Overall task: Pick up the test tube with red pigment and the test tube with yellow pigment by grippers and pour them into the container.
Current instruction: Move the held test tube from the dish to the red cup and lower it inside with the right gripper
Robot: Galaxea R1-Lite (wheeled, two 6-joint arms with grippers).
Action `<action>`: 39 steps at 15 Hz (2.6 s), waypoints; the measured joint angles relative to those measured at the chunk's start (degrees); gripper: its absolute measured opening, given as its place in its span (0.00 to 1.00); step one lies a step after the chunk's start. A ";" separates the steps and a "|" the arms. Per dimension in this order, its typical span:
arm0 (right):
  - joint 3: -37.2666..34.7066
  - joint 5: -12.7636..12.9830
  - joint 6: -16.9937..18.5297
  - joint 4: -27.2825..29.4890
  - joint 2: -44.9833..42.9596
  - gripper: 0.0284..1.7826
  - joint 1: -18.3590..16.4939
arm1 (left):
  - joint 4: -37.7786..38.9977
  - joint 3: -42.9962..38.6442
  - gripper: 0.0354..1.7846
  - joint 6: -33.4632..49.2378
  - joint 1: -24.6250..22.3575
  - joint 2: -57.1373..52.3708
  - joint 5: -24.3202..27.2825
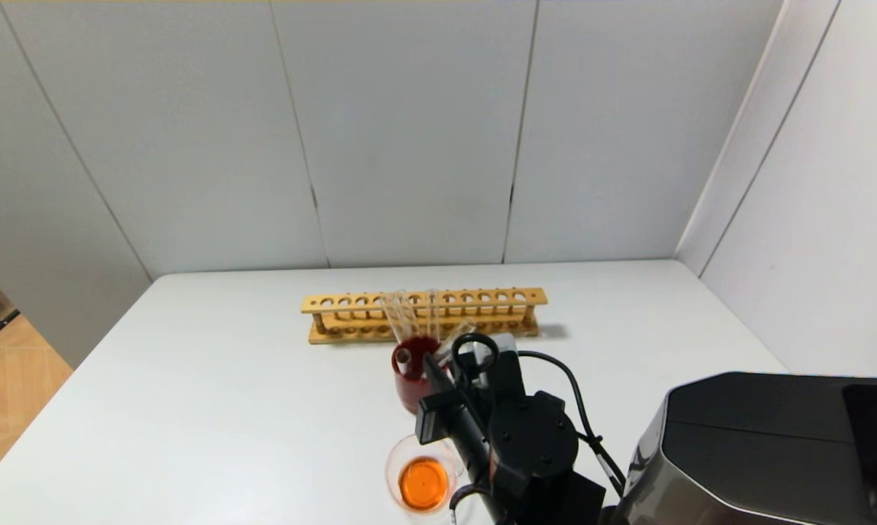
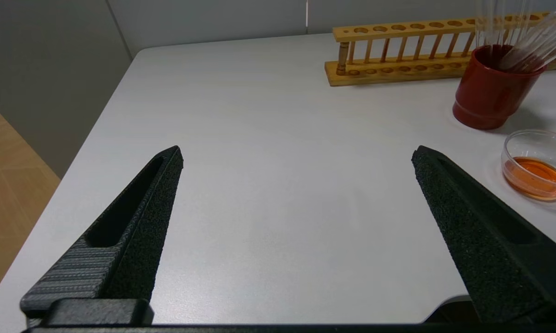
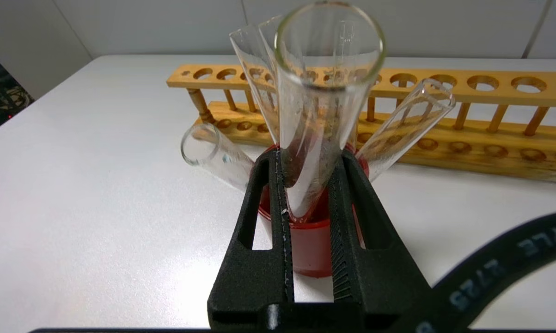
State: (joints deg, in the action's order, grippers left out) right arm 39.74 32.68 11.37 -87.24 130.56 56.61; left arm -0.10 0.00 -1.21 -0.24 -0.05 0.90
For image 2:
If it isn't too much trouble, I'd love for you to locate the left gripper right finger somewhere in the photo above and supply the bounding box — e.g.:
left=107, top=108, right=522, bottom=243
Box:
left=411, top=145, right=556, bottom=324

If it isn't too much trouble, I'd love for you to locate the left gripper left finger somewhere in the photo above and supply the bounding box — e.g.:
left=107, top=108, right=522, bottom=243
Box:
left=20, top=145, right=184, bottom=327

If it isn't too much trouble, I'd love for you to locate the red pigment glass test tube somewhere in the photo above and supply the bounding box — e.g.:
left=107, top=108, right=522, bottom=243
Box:
left=500, top=18, right=556, bottom=71

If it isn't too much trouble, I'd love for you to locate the wooden test tube rack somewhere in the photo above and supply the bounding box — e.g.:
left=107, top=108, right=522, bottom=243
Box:
left=324, top=10, right=556, bottom=87

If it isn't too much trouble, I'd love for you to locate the empty clear glass test tube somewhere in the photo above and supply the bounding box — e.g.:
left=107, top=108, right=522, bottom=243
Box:
left=513, top=0, right=535, bottom=47
left=513, top=32, right=556, bottom=72
left=475, top=0, right=492, bottom=47
left=490, top=0, right=507, bottom=47

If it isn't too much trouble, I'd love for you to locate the clear glass beaker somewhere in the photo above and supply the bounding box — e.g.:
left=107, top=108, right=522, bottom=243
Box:
left=500, top=129, right=556, bottom=203

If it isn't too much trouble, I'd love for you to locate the dark red cup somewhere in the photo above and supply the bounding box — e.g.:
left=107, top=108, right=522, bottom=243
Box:
left=452, top=44, right=548, bottom=131

